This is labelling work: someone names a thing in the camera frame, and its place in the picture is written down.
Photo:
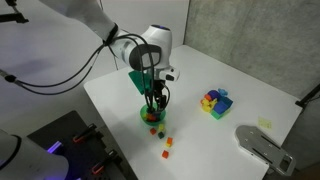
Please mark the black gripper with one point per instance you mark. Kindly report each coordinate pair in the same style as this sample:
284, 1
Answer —
161, 88

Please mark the orange wooden cube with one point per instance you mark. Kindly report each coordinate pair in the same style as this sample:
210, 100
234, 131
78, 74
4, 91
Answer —
165, 154
169, 140

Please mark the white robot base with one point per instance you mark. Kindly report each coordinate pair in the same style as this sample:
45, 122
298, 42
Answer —
26, 160

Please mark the green plastic bowl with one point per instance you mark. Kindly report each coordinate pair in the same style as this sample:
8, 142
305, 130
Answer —
144, 120

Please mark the red wooden cube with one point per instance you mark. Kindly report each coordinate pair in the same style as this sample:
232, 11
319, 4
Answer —
153, 131
152, 117

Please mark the yellow wooden cube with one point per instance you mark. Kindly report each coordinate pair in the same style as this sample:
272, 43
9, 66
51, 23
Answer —
167, 145
145, 116
161, 127

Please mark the dark green wooden cube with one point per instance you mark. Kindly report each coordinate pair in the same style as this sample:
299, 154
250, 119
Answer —
161, 135

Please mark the yellow toy piece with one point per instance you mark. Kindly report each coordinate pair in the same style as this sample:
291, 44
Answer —
207, 105

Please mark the orange toy piece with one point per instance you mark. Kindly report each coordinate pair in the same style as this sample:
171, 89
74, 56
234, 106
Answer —
208, 97

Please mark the purple toy piece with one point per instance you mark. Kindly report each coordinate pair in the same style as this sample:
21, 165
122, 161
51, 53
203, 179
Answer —
213, 94

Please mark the green toy block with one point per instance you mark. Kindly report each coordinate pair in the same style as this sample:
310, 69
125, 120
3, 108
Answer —
218, 115

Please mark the big blue toy block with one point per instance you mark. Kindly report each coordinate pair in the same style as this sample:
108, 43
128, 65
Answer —
222, 106

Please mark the light blue toy piece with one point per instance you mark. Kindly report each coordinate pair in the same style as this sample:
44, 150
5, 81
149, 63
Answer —
222, 91

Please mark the black orange clamp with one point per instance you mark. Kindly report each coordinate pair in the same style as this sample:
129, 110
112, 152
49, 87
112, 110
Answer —
85, 132
103, 162

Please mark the black base board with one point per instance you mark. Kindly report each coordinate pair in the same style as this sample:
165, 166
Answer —
66, 126

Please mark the pale yellow small block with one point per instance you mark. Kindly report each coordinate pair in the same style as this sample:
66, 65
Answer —
265, 123

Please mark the grey metal plate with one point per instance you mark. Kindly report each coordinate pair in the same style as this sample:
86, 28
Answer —
263, 146

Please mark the black stand pole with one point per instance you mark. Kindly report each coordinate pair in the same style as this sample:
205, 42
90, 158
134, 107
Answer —
308, 96

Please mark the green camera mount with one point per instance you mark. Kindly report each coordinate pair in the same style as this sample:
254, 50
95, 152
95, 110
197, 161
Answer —
136, 81

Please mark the black bracket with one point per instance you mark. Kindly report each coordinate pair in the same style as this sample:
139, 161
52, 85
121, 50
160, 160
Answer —
13, 18

